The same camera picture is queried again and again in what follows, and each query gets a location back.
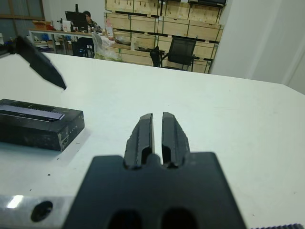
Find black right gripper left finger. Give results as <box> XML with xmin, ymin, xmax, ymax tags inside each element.
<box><xmin>123</xmin><ymin>113</ymin><xmax>155</xmax><ymax>171</ymax></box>

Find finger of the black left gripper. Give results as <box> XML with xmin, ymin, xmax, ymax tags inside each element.
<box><xmin>13</xmin><ymin>35</ymin><xmax>67</xmax><ymax>91</ymax></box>

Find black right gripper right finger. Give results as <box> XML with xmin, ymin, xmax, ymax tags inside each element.
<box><xmin>161</xmin><ymin>111</ymin><xmax>191</xmax><ymax>169</ymax></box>

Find glossy black box lid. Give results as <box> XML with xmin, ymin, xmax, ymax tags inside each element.
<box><xmin>0</xmin><ymin>98</ymin><xmax>85</xmax><ymax>152</ymax></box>

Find small brown cardboard box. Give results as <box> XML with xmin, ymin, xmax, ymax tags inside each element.
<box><xmin>32</xmin><ymin>20</ymin><xmax>52</xmax><ymax>31</ymax></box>

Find black computer tower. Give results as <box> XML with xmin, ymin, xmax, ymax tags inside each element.
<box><xmin>71</xmin><ymin>37</ymin><xmax>95</xmax><ymax>58</ymax></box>

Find black computer monitor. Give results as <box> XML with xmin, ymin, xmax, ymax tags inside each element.
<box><xmin>64</xmin><ymin>10</ymin><xmax>89</xmax><ymax>31</ymax></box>

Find brown framed window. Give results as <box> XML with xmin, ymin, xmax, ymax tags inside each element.
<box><xmin>0</xmin><ymin>0</ymin><xmax>46</xmax><ymax>41</ymax></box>

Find yellow green bag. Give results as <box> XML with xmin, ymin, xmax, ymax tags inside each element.
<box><xmin>94</xmin><ymin>51</ymin><xmax>123</xmax><ymax>62</ymax></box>

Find seated person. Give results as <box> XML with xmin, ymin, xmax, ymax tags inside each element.
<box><xmin>82</xmin><ymin>10</ymin><xmax>103</xmax><ymax>33</ymax></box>

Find clear plastic wrap pile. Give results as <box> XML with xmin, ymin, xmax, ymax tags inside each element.
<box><xmin>91</xmin><ymin>32</ymin><xmax>117</xmax><ymax>57</ymax></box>

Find red white package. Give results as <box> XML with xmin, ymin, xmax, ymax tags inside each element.
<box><xmin>104</xmin><ymin>18</ymin><xmax>114</xmax><ymax>40</ymax></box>

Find black mesh office chair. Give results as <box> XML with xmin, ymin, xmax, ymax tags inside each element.
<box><xmin>149</xmin><ymin>36</ymin><xmax>200</xmax><ymax>72</ymax></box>

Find stacked wooden crates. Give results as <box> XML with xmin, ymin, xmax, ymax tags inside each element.
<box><xmin>103</xmin><ymin>0</ymin><xmax>225</xmax><ymax>73</ymax></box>

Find dark flat case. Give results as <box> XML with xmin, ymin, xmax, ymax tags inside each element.
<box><xmin>187</xmin><ymin>0</ymin><xmax>227</xmax><ymax>6</ymax></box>

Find white frame desk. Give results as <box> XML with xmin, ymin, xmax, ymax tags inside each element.
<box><xmin>28</xmin><ymin>29</ymin><xmax>96</xmax><ymax>57</ymax></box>

